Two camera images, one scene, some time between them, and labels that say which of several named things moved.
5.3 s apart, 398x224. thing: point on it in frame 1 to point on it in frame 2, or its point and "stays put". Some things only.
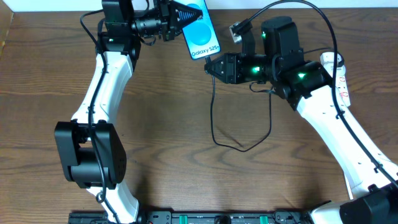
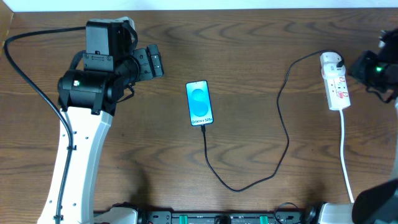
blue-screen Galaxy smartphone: [200, 35] to [199, 103]
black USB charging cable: [209, 60] to [202, 134]
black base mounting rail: [197, 217] stays put
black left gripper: [168, 23] to [154, 61]
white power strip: [326, 59] stays put
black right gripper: [232, 68] to [358, 65]
